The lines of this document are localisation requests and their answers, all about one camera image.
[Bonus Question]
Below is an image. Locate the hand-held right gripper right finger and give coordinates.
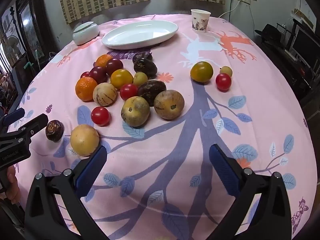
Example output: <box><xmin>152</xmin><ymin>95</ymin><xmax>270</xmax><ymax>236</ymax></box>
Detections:
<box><xmin>209</xmin><ymin>144</ymin><xmax>293</xmax><ymax>240</ymax></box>

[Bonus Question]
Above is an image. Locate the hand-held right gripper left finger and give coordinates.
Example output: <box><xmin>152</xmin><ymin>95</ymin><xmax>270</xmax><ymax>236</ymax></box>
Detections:
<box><xmin>24</xmin><ymin>145</ymin><xmax>108</xmax><ymax>240</ymax></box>

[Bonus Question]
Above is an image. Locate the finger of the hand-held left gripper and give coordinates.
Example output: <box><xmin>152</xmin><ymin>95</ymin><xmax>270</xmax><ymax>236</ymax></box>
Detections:
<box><xmin>0</xmin><ymin>114</ymin><xmax>49</xmax><ymax>147</ymax></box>
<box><xmin>0</xmin><ymin>108</ymin><xmax>25</xmax><ymax>130</ymax></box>

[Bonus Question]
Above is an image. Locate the small dark water chestnut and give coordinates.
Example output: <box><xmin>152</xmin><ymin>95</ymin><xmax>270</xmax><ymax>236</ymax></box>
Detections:
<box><xmin>132</xmin><ymin>52</ymin><xmax>153</xmax><ymax>63</ymax></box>
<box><xmin>45</xmin><ymin>120</ymin><xmax>64</xmax><ymax>143</ymax></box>

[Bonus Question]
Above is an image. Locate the pale yellow pepino melon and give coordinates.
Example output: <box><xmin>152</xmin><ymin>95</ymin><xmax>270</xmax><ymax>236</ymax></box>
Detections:
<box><xmin>70</xmin><ymin>124</ymin><xmax>100</xmax><ymax>157</ymax></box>

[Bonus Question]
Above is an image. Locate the large mandarin orange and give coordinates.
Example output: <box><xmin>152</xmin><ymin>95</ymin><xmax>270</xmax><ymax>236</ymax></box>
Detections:
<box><xmin>75</xmin><ymin>76</ymin><xmax>98</xmax><ymax>102</ymax></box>

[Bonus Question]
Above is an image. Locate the dark red tomato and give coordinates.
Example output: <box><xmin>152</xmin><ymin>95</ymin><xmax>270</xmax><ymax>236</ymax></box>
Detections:
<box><xmin>106</xmin><ymin>58</ymin><xmax>124</xmax><ymax>77</ymax></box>
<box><xmin>89</xmin><ymin>66</ymin><xmax>108</xmax><ymax>84</ymax></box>

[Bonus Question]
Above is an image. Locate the large dark water chestnut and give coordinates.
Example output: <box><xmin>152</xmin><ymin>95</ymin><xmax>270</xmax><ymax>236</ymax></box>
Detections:
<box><xmin>137</xmin><ymin>80</ymin><xmax>167</xmax><ymax>107</ymax></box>
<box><xmin>133</xmin><ymin>58</ymin><xmax>158</xmax><ymax>79</ymax></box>

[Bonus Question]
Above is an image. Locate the white oval plate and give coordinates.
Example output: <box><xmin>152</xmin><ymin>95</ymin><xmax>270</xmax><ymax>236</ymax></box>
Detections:
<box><xmin>101</xmin><ymin>21</ymin><xmax>179</xmax><ymax>50</ymax></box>

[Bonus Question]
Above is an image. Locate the person's left hand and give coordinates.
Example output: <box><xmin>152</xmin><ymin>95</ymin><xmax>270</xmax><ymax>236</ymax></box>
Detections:
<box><xmin>5</xmin><ymin>166</ymin><xmax>21</xmax><ymax>204</ymax></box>

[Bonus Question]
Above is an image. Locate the pink printed tablecloth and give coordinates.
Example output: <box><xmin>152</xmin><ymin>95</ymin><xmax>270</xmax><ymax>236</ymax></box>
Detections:
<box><xmin>15</xmin><ymin>14</ymin><xmax>319</xmax><ymax>240</ymax></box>

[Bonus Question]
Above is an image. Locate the electric fan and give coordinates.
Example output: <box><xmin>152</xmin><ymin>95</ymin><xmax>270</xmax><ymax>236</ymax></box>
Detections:
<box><xmin>0</xmin><ymin>36</ymin><xmax>20</xmax><ymax>63</ymax></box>

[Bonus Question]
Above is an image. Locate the brownish pepino melon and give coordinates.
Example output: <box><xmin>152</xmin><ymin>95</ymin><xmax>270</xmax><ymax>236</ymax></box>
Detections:
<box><xmin>121</xmin><ymin>96</ymin><xmax>151</xmax><ymax>127</ymax></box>
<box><xmin>154</xmin><ymin>90</ymin><xmax>185</xmax><ymax>120</ymax></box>

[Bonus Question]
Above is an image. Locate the striped pepino melon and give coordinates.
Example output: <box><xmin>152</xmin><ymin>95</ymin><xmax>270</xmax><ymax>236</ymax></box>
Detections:
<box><xmin>93</xmin><ymin>82</ymin><xmax>117</xmax><ymax>107</ymax></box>

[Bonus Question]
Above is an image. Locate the dark wooden cabinet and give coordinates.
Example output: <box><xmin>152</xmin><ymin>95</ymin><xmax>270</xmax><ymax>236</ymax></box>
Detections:
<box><xmin>15</xmin><ymin>0</ymin><xmax>60</xmax><ymax>63</ymax></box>

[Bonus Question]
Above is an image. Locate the small mandarin orange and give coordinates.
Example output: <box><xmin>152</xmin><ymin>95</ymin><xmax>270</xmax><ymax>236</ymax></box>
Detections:
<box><xmin>96</xmin><ymin>54</ymin><xmax>113</xmax><ymax>68</ymax></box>

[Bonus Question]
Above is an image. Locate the yellow-orange tomato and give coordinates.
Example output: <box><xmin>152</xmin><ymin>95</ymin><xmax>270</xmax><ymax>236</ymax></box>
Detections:
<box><xmin>110</xmin><ymin>69</ymin><xmax>134</xmax><ymax>89</ymax></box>

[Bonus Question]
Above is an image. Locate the green-orange tomato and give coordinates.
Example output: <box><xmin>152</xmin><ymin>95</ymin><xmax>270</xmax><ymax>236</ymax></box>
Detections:
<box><xmin>190</xmin><ymin>61</ymin><xmax>214</xmax><ymax>83</ymax></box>

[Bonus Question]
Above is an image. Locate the white lidded ceramic jar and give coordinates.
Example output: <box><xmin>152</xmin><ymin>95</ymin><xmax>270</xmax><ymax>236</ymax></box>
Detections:
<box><xmin>72</xmin><ymin>21</ymin><xmax>99</xmax><ymax>45</ymax></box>

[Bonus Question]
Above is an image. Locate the black hat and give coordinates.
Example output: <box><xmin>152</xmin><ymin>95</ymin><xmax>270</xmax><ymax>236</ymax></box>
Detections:
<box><xmin>255</xmin><ymin>24</ymin><xmax>285</xmax><ymax>43</ymax></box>

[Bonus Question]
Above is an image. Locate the computer monitor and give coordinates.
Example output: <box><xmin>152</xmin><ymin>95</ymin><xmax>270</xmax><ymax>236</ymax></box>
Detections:
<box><xmin>291</xmin><ymin>29</ymin><xmax>320</xmax><ymax>68</ymax></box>

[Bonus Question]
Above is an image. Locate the printed paper cup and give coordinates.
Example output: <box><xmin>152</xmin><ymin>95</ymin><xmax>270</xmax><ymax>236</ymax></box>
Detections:
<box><xmin>191</xmin><ymin>9</ymin><xmax>211</xmax><ymax>33</ymax></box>

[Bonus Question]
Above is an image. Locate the white power cable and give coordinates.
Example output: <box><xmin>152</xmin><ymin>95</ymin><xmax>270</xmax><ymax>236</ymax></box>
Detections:
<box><xmin>219</xmin><ymin>0</ymin><xmax>242</xmax><ymax>18</ymax></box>

